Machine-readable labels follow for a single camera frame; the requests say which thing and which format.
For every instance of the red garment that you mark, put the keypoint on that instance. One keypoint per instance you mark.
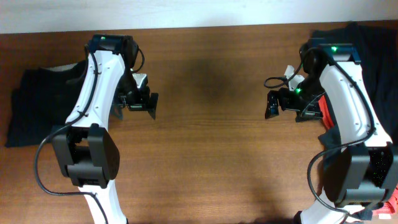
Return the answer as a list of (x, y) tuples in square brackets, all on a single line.
[(326, 117)]

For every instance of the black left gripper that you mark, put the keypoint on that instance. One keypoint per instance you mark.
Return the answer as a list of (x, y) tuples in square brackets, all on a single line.
[(141, 104)]

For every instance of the dark garment pile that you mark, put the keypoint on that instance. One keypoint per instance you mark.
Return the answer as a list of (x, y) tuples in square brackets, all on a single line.
[(377, 50)]

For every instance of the folded navy blue garment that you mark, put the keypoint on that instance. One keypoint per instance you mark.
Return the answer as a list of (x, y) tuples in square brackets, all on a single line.
[(44, 99)]

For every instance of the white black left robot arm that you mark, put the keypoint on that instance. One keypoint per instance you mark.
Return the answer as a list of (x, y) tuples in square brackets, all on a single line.
[(84, 149)]

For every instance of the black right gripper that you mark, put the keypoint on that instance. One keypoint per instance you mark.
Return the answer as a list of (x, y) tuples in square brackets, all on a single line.
[(286, 104)]

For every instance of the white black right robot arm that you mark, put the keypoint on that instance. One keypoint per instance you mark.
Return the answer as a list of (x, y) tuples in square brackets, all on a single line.
[(360, 175)]

